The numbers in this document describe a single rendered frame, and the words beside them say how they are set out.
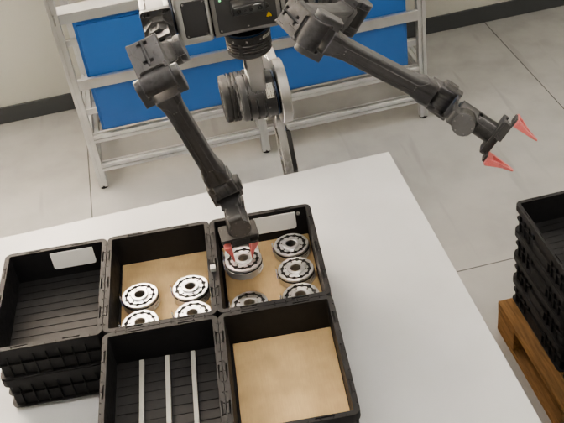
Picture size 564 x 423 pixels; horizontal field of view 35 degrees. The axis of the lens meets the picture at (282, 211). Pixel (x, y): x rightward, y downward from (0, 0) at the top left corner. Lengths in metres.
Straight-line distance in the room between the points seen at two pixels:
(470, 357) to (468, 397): 0.14
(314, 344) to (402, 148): 2.26
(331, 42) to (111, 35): 2.15
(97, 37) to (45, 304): 1.77
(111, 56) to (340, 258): 1.82
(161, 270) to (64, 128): 2.57
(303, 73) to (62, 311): 2.14
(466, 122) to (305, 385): 0.75
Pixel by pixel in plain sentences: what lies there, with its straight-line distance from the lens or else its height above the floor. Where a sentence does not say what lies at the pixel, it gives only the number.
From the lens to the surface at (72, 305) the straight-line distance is 2.65.
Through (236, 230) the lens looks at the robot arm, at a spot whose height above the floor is 1.12.
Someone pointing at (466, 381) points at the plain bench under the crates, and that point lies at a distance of 2.43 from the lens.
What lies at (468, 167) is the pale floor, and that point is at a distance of 4.35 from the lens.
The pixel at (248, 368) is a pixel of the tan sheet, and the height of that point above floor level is 0.83.
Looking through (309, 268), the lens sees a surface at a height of 0.86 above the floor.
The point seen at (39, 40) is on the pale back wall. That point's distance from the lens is 5.13.
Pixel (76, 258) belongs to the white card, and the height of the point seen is 0.88.
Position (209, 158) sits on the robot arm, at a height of 1.31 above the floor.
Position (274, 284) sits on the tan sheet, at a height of 0.83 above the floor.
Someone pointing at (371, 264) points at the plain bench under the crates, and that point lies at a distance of 2.76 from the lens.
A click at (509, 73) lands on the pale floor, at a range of 5.08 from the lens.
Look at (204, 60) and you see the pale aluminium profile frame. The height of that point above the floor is 0.59.
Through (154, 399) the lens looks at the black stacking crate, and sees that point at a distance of 2.32.
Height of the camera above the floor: 2.53
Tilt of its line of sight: 38 degrees down
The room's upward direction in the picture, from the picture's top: 9 degrees counter-clockwise
